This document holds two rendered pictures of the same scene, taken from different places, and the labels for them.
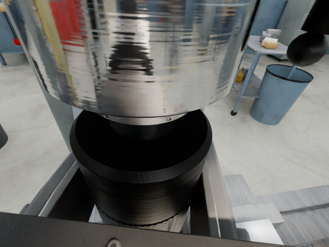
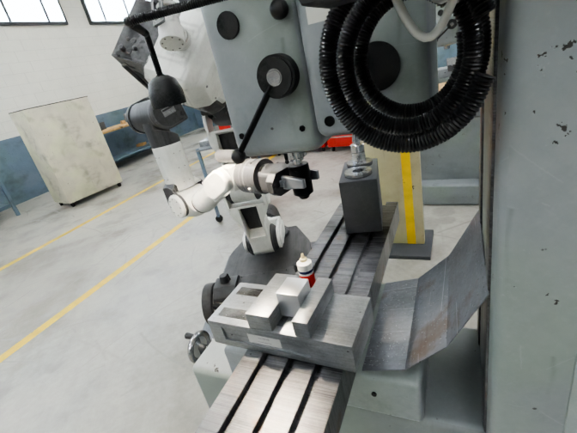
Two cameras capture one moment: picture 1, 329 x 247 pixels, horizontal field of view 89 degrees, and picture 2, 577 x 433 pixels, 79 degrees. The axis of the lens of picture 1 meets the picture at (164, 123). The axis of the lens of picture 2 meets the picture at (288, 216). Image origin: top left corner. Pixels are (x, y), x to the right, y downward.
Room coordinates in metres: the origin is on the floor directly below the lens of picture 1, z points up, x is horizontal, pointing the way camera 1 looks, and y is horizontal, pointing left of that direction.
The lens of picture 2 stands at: (0.52, -0.60, 1.48)
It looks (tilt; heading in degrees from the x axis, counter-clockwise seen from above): 24 degrees down; 132
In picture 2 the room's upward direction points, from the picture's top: 13 degrees counter-clockwise
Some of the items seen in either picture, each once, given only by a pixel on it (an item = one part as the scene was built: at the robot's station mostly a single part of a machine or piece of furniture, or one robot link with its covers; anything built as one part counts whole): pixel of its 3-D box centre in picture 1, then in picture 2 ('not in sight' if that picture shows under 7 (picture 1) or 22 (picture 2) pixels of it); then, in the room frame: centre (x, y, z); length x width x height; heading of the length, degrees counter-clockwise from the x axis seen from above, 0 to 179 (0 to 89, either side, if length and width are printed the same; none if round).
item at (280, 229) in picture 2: not in sight; (264, 234); (-0.69, 0.55, 0.68); 0.21 x 0.20 x 0.13; 124
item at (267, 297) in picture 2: not in sight; (274, 300); (0.02, -0.15, 0.99); 0.15 x 0.06 x 0.04; 101
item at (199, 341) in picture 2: not in sight; (207, 348); (-0.44, -0.11, 0.60); 0.16 x 0.12 x 0.12; 13
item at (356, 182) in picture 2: not in sight; (361, 192); (-0.04, 0.43, 1.00); 0.22 x 0.12 x 0.20; 113
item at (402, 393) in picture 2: not in sight; (332, 332); (0.05, 0.01, 0.76); 0.50 x 0.35 x 0.12; 13
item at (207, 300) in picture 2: not in sight; (214, 303); (-0.75, 0.17, 0.50); 0.20 x 0.05 x 0.20; 124
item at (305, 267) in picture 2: not in sight; (306, 271); (-0.01, 0.01, 0.96); 0.04 x 0.04 x 0.11
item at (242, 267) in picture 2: not in sight; (267, 253); (-0.67, 0.52, 0.59); 0.64 x 0.52 x 0.33; 124
